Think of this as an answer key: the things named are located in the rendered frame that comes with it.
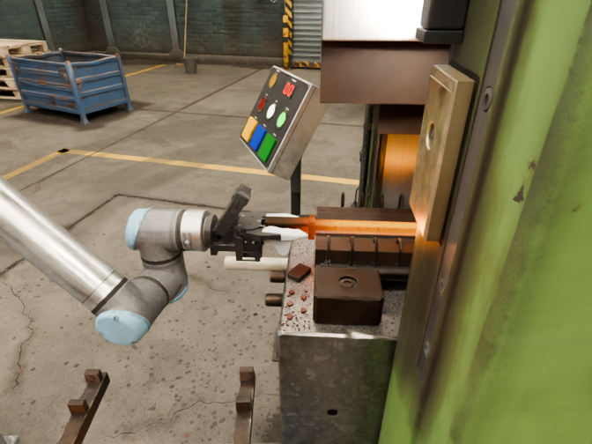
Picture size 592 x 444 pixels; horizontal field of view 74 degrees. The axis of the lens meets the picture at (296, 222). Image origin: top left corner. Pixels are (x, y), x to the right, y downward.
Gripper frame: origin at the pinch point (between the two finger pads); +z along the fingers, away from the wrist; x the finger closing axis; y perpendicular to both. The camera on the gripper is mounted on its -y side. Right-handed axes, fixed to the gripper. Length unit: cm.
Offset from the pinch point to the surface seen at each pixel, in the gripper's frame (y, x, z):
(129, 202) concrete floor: 100, -193, -144
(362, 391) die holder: 22.8, 22.0, 12.7
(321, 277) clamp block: 1.9, 14.7, 4.2
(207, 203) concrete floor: 100, -196, -83
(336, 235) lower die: 0.5, 2.7, 7.2
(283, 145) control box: -3.5, -38.8, -7.5
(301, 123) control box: -9.4, -41.3, -2.3
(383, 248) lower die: 0.7, 6.5, 16.1
